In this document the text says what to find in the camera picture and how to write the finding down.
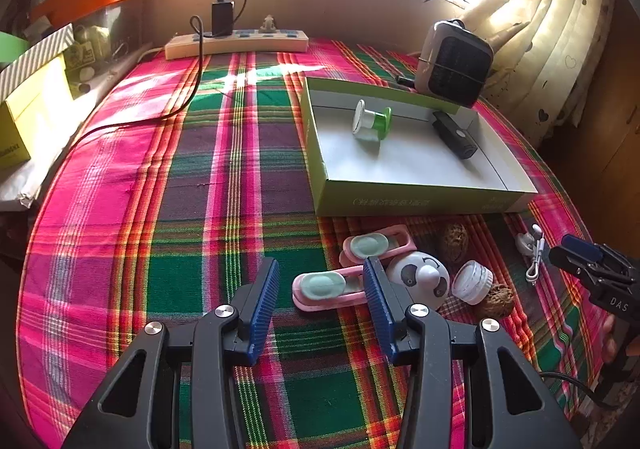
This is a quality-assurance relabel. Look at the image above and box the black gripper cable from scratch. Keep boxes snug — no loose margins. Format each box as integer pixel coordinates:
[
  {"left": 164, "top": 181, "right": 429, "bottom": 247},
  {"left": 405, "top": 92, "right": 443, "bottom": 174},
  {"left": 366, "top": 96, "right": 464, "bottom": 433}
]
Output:
[{"left": 539, "top": 371, "right": 621, "bottom": 412}]

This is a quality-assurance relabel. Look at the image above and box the yellow box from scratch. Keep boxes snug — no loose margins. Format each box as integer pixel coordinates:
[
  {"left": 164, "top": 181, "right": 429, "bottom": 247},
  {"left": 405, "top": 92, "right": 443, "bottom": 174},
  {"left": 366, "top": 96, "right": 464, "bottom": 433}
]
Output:
[{"left": 0, "top": 56, "right": 71, "bottom": 172}]

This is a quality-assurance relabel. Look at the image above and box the black charger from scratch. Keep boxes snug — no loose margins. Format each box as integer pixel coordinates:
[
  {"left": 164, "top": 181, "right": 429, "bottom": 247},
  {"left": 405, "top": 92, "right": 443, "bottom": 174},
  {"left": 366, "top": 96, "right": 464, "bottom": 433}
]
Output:
[{"left": 211, "top": 0, "right": 236, "bottom": 38}]

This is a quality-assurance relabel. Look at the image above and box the brown walnut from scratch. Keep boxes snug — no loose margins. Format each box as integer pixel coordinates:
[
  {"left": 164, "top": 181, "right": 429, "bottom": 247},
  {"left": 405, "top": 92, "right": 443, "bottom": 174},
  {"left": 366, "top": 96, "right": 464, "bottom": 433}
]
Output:
[
  {"left": 440, "top": 222, "right": 471, "bottom": 266},
  {"left": 475, "top": 283, "right": 516, "bottom": 318}
]

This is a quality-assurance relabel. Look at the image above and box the green and white small container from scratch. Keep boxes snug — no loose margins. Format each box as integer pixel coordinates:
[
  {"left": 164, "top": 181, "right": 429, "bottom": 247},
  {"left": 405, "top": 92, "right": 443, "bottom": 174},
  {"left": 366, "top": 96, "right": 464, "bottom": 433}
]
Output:
[{"left": 352, "top": 100, "right": 393, "bottom": 142}]

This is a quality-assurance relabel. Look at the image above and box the white panda toy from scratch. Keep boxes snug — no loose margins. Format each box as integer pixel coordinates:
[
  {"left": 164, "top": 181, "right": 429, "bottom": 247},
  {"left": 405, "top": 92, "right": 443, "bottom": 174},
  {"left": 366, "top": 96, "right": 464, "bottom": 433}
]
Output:
[{"left": 386, "top": 251, "right": 451, "bottom": 312}]

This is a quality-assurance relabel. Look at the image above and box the white ribbed jar cap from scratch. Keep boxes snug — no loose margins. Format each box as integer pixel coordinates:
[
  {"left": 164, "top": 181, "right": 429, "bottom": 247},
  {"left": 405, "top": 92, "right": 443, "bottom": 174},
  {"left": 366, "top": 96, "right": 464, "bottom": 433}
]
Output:
[{"left": 451, "top": 260, "right": 495, "bottom": 306}]

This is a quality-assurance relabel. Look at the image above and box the green cardboard box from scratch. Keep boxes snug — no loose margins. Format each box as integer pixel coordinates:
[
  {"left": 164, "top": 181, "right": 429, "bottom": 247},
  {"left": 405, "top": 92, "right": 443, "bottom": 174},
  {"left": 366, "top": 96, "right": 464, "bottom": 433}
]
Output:
[{"left": 299, "top": 76, "right": 538, "bottom": 217}]

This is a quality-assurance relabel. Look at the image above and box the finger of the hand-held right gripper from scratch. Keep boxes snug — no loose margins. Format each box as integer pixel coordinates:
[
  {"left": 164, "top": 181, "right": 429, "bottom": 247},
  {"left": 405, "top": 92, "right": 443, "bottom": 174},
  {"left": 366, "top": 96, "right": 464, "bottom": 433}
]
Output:
[
  {"left": 561, "top": 234, "right": 640, "bottom": 281},
  {"left": 548, "top": 248, "right": 640, "bottom": 316}
]

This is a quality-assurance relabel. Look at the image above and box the white and black heater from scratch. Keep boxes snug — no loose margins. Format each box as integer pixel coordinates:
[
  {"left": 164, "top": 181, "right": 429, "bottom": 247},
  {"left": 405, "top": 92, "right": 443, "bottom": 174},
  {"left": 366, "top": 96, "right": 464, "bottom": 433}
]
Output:
[{"left": 416, "top": 19, "right": 495, "bottom": 108}]

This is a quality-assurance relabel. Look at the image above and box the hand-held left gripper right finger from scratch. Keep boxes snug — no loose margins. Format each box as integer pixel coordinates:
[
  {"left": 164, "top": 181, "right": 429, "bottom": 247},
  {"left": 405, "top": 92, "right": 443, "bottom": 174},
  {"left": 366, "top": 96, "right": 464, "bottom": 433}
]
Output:
[{"left": 362, "top": 256, "right": 583, "bottom": 449}]

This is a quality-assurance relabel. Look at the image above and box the striped cardboard box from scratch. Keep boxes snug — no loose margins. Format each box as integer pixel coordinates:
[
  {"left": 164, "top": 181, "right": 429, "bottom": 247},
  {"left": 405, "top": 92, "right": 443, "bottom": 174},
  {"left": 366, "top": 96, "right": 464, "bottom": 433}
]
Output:
[{"left": 0, "top": 24, "right": 76, "bottom": 102}]

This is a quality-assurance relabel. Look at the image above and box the black charger cable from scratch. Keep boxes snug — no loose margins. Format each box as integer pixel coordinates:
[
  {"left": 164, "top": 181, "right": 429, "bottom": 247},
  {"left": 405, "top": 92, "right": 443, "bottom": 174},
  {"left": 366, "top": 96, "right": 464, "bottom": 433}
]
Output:
[{"left": 60, "top": 0, "right": 248, "bottom": 154}]

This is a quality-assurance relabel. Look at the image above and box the person's right hand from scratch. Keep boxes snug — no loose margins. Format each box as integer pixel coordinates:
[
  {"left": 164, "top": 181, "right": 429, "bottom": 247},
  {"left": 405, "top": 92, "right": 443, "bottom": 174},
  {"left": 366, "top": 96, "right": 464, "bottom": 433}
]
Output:
[{"left": 601, "top": 315, "right": 622, "bottom": 366}]

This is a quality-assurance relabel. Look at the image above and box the pink clip with green oval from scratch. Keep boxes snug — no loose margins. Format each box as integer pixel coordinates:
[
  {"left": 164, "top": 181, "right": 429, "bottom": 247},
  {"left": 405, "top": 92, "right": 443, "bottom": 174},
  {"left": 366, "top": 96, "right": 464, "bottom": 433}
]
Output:
[
  {"left": 291, "top": 265, "right": 373, "bottom": 312},
  {"left": 340, "top": 224, "right": 416, "bottom": 266}
]

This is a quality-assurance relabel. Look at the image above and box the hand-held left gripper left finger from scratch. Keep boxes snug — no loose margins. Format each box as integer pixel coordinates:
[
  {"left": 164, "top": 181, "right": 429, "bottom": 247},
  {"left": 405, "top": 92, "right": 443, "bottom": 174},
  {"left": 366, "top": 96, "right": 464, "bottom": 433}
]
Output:
[{"left": 62, "top": 256, "right": 281, "bottom": 449}]

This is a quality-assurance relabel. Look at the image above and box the black rectangular device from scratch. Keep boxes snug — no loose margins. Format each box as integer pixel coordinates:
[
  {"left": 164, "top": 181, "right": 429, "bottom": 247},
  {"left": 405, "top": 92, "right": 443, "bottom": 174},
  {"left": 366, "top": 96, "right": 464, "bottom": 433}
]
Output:
[{"left": 431, "top": 110, "right": 476, "bottom": 160}]

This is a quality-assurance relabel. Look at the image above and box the cream heart print curtain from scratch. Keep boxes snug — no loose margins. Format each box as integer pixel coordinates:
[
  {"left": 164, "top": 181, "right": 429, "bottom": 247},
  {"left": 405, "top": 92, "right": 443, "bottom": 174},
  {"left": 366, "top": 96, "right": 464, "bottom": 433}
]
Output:
[{"left": 462, "top": 0, "right": 618, "bottom": 147}]

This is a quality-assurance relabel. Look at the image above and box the beige power strip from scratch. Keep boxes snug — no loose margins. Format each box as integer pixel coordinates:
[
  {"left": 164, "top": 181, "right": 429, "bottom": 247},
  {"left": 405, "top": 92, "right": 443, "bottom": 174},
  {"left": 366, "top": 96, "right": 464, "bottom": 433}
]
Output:
[{"left": 164, "top": 29, "right": 309, "bottom": 61}]

